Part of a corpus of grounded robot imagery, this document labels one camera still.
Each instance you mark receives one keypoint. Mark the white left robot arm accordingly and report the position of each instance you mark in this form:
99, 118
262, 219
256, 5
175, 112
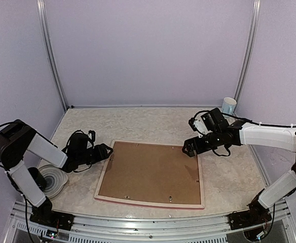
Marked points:
19, 141

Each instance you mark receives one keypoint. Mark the front aluminium rail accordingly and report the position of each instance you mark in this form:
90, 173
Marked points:
210, 228

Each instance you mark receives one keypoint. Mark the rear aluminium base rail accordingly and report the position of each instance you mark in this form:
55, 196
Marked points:
143, 106

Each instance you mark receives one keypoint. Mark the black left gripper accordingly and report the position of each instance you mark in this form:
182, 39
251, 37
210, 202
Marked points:
101, 154

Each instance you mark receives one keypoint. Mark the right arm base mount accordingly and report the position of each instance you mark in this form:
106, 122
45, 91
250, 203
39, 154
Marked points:
256, 214

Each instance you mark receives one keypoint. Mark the left aluminium corner post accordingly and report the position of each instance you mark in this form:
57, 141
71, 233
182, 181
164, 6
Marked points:
50, 54

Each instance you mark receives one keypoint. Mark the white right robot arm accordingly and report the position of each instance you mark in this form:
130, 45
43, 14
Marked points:
274, 146

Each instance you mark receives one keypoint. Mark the light blue mug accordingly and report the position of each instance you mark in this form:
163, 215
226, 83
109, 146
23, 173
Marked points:
229, 105

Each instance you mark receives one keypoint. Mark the aluminium corner post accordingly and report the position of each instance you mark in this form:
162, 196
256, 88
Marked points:
50, 54
249, 48

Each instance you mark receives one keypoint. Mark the black cup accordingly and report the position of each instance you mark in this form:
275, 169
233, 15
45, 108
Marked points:
38, 178

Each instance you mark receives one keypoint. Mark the right aluminium corner post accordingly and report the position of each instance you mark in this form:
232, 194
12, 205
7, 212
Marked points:
249, 48

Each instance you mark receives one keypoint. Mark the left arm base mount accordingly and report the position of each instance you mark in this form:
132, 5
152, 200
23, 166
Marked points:
44, 215

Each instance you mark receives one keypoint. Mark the pink wooden picture frame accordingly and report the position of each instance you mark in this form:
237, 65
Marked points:
150, 202

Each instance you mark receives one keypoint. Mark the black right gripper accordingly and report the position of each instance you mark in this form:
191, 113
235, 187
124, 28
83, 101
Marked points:
189, 143

